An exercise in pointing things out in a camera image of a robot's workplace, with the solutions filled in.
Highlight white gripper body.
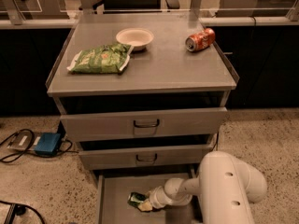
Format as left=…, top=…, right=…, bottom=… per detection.
left=149, top=186, right=192, bottom=209

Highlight black cable on floor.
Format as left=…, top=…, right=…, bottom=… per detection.
left=0, top=128, right=78, bottom=164

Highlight grey top drawer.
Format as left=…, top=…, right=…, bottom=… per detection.
left=61, top=107, right=227, bottom=142

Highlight thin black hanging cable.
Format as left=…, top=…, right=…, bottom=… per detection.
left=211, top=132, right=220, bottom=152

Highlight orange soda can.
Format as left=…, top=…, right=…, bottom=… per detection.
left=185, top=28, right=216, bottom=52

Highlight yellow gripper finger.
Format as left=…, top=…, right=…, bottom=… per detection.
left=137, top=200, right=153, bottom=212

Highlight black plug bottom left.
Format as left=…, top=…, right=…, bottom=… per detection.
left=0, top=201, right=46, bottom=224

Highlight grey drawer cabinet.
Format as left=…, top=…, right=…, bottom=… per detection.
left=45, top=12, right=240, bottom=224

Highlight green soda can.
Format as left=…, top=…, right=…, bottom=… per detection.
left=127, top=192, right=148, bottom=208

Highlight blue box device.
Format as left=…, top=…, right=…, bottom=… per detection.
left=34, top=133, right=61, bottom=156

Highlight grey flat floor device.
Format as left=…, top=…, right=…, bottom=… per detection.
left=7, top=132, right=41, bottom=151

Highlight grey drawer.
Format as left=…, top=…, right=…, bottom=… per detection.
left=61, top=107, right=227, bottom=142
left=79, top=145, right=212, bottom=170
left=95, top=173, right=203, bottom=224

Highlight grey bottom drawer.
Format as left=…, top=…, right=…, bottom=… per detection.
left=95, top=173, right=203, bottom=224

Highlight green chip bag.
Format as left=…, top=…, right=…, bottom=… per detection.
left=67, top=43, right=134, bottom=74

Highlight grey middle drawer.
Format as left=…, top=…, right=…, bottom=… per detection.
left=79, top=145, right=212, bottom=170

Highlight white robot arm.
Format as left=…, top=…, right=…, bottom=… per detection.
left=137, top=151, right=267, bottom=224

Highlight white paper bowl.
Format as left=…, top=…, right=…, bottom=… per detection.
left=116, top=28, right=154, bottom=51

